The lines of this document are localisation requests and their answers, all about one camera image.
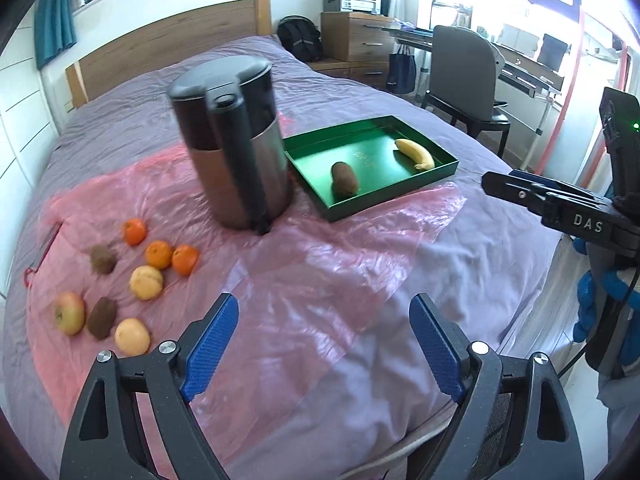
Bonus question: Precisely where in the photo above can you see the yellow banana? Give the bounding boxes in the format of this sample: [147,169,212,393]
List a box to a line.
[395,139,435,171]

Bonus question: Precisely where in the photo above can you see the blue gloved right hand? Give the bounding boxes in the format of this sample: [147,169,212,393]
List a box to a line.
[573,238,639,378]

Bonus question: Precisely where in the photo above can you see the plain yellow round fruit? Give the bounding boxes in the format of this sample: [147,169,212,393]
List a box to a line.
[114,318,151,356]

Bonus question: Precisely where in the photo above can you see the white desk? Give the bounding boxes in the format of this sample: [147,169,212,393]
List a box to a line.
[384,25,564,157]

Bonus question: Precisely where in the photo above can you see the long brown kiwi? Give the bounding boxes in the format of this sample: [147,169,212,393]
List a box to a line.
[86,297,117,340]

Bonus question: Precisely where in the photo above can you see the red yellow apple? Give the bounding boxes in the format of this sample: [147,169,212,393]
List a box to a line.
[53,292,86,337]

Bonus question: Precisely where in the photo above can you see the grey office chair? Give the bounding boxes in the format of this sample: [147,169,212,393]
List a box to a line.
[421,25,511,156]

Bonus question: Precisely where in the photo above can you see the yellow streaked melon fruit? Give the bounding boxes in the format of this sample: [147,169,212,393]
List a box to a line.
[129,266,164,301]

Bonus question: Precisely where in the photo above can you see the pink plastic sheet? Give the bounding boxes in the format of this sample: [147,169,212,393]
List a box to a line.
[11,105,484,479]

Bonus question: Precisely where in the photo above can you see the dark blue bag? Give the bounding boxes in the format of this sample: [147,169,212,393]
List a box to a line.
[386,46,416,96]

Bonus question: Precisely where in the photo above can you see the round brown kiwi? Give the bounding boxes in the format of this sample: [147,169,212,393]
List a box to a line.
[90,245,117,275]

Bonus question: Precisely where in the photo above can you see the red cased smartphone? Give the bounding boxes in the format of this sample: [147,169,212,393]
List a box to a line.
[23,222,62,289]

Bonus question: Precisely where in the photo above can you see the green tray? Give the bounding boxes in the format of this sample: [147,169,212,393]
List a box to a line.
[284,115,459,222]

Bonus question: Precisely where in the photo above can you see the middle orange tangerine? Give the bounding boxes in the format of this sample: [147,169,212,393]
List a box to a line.
[144,240,174,270]

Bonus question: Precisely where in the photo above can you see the grey purple bed cover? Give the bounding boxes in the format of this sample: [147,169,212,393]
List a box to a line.
[2,37,559,479]

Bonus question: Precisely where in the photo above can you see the large orange tangerine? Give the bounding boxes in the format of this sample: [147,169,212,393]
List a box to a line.
[171,244,200,276]

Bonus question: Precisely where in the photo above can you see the small stemmed tangerine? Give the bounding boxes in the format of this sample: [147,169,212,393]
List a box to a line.
[122,218,148,247]

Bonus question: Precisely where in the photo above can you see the wooden drawer cabinet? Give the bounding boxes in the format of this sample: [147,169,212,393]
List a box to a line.
[307,12,396,90]

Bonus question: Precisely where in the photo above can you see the black backpack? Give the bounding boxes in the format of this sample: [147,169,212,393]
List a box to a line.
[277,15,324,63]

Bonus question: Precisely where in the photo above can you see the white wardrobe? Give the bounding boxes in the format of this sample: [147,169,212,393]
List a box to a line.
[0,9,58,297]

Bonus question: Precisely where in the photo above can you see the wooden headboard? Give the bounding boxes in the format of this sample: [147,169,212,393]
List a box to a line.
[65,0,272,108]

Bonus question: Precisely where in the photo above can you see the teal curtain left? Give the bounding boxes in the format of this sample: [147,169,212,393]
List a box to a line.
[34,0,77,70]

